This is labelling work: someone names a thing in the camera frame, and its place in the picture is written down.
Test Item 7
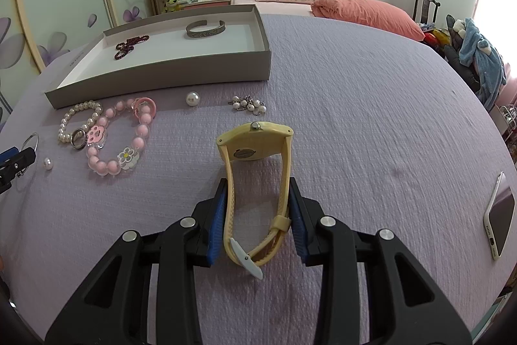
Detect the white pearl bracelet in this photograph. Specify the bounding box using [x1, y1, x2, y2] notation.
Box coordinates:
[58, 100, 103, 146]

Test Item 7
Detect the thin silver hoop bangle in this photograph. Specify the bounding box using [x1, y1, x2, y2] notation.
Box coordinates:
[16, 132, 40, 184]

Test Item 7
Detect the bed with pink sheet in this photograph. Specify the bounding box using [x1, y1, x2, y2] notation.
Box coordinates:
[230, 0, 324, 17]

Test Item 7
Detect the yellow bangle bracelet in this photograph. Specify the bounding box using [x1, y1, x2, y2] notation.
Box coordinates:
[216, 121, 294, 281]

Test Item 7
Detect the purple textured cloth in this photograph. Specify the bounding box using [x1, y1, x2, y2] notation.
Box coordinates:
[0, 11, 517, 345]

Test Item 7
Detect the pink bead bracelet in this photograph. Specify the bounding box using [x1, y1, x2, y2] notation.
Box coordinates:
[86, 97, 157, 178]

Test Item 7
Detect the black office chair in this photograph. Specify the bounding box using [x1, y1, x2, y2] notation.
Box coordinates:
[443, 14, 481, 91]

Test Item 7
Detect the white smartphone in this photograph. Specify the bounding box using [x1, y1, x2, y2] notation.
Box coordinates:
[483, 171, 517, 262]

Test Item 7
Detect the dark wooden chair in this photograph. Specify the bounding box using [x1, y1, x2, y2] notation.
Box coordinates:
[413, 0, 441, 26]

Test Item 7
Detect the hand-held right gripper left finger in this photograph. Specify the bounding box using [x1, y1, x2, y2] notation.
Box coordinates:
[44, 178, 229, 345]

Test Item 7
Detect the wire rack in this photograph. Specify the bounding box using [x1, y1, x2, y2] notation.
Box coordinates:
[495, 104, 517, 164]

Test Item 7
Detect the colourful clothes pile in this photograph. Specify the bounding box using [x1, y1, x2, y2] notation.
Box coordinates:
[421, 26, 452, 49]

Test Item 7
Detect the grey cardboard box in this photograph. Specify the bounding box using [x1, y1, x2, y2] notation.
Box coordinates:
[44, 3, 271, 110]

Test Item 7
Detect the pearl cluster charm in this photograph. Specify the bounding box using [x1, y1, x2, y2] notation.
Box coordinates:
[228, 94, 268, 116]

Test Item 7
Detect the pink and cream nightstand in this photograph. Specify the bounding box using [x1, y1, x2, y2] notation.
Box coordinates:
[180, 0, 232, 11]

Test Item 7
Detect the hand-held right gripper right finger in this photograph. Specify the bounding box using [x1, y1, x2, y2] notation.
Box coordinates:
[289, 177, 473, 345]

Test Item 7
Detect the blue plush robe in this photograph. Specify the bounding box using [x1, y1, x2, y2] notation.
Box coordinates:
[458, 18, 507, 107]

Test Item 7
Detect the dark red bead bracelet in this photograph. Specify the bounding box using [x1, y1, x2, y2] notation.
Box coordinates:
[115, 35, 150, 61]

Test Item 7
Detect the silver ring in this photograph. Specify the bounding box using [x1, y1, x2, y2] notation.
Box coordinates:
[69, 128, 87, 150]

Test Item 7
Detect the silver cuff bangle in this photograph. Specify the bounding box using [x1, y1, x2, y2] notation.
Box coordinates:
[186, 19, 226, 39]

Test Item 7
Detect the folded salmon quilt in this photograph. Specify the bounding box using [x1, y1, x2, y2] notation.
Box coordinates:
[311, 0, 427, 42]

